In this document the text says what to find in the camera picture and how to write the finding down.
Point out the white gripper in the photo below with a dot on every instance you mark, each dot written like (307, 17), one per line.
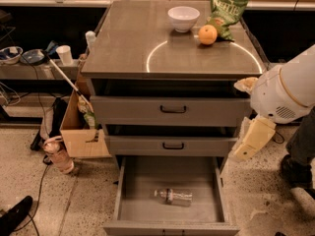
(273, 94)

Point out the orange fruit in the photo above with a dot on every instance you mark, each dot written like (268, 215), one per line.
(207, 34)

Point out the white grabber stick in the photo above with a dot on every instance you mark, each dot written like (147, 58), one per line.
(77, 91)

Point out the dark plate on shelf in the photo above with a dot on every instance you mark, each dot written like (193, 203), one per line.
(32, 57)

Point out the black shoe left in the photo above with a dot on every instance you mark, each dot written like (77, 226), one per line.
(14, 216)

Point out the top grey drawer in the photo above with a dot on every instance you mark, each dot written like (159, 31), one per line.
(170, 111)

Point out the clear plastic water bottle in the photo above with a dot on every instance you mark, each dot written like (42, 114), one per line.
(174, 197)

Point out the grey drawer cabinet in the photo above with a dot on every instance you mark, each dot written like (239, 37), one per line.
(138, 53)

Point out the bottom grey open drawer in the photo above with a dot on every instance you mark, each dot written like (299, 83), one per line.
(138, 213)

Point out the person leg and shoe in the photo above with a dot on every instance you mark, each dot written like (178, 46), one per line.
(296, 165)

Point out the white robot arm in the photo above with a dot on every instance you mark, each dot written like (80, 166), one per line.
(307, 57)

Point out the cardboard box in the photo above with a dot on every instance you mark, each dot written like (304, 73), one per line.
(79, 139)

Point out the green chips bag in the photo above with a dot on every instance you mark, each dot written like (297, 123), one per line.
(226, 13)

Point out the white bottle beside cabinet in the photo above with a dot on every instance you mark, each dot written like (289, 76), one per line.
(90, 38)

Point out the white bowl on shelf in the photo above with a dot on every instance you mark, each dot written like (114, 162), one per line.
(10, 55)

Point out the middle grey drawer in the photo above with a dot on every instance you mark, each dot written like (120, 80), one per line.
(169, 146)

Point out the white paper cup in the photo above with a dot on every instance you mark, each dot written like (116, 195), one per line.
(65, 55)

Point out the white ceramic bowl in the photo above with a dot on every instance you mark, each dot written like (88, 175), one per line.
(183, 18)

